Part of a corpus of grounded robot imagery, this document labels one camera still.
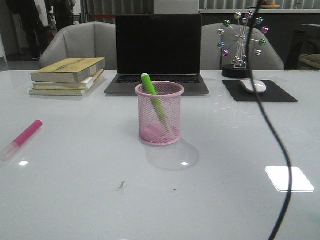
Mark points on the green highlighter pen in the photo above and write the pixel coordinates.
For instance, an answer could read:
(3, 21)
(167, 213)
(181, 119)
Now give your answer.
(149, 85)

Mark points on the pink highlighter pen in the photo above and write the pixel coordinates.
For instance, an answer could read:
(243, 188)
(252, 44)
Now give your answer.
(7, 153)

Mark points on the pink mesh pen holder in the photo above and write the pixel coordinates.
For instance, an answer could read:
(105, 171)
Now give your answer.
(151, 130)

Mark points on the grey laptop computer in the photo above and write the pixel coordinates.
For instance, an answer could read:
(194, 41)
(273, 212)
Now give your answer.
(165, 46)

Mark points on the middle book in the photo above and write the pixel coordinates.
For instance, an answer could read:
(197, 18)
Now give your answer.
(83, 85)

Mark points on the grey armchair right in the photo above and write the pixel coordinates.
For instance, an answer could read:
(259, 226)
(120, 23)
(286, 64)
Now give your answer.
(211, 59)

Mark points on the grey armchair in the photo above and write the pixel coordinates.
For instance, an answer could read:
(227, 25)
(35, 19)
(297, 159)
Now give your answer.
(211, 59)
(85, 40)

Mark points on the grey armchair left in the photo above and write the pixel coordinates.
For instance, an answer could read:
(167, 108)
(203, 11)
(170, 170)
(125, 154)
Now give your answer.
(85, 40)

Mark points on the white computer mouse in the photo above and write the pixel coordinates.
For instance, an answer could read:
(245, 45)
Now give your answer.
(252, 86)

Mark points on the ferris wheel desk ornament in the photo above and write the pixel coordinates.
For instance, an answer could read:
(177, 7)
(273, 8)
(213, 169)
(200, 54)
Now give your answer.
(234, 43)

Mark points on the top yellow book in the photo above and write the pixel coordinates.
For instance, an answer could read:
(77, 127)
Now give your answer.
(70, 70)

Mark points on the black mouse pad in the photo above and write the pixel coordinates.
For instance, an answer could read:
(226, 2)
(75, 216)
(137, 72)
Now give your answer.
(273, 93)

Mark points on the bottom book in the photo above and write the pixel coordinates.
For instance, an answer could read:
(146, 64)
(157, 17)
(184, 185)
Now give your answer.
(58, 92)

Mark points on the fruit plate on counter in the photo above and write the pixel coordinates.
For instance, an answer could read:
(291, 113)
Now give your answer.
(267, 5)

